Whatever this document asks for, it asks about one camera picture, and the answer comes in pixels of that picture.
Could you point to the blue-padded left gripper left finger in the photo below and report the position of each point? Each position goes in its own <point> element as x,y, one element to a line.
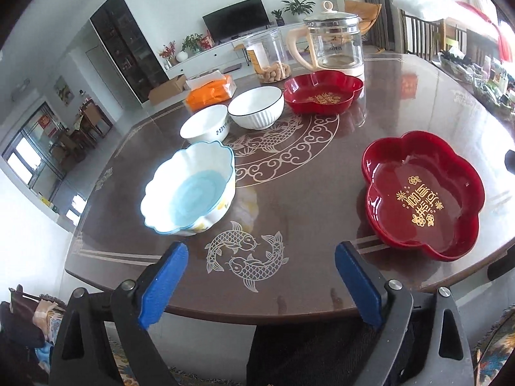
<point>82,354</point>

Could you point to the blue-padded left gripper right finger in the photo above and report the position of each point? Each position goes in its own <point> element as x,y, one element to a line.
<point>420,339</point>

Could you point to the red flower plate front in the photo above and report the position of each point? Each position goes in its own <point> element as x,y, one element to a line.
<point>422,195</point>

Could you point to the red flower plate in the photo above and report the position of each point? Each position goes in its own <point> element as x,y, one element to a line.
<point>422,195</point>
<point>326,93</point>

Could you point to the blue white scalloped bowl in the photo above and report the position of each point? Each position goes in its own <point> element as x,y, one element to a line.
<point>192,191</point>

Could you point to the red flower plate back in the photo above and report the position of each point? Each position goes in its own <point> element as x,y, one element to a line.
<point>326,93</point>

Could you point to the white ribbed bowl dark rim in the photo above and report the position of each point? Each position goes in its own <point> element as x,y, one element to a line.
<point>258,108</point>

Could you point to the white bowl blue pattern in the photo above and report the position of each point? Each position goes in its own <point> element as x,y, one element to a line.
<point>210,124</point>

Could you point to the floral sofa cover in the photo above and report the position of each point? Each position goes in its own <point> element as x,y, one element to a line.
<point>493,357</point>

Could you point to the basket of toiletries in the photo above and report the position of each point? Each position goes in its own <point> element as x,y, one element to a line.
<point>493,88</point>

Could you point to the wooden side bench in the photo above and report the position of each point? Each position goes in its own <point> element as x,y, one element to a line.
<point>425,39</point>

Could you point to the white pillow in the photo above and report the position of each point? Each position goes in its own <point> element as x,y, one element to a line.
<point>430,10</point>

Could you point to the orange lounge chair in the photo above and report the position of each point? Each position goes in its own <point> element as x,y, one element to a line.
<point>367,12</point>

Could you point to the green potted plant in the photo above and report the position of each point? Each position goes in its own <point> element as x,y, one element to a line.
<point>299,9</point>

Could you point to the clear jar with peanuts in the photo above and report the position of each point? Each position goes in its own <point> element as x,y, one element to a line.
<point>267,54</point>

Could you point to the cardboard box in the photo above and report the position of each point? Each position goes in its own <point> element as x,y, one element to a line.
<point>167,90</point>

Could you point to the orange tissue pack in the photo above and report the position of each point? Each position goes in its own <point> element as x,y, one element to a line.
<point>208,90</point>

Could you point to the white tv cabinet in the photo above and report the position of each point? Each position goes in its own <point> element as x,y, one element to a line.
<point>222,57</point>

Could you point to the black television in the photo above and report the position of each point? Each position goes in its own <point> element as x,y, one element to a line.
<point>234,20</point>

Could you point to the red flower vase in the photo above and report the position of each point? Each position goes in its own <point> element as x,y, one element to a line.
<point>168,53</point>

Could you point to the dark glass display cabinet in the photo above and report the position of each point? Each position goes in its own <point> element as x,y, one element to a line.
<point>127,46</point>

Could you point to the glass kettle cream handle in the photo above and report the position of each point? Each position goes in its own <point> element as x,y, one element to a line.
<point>330,40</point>

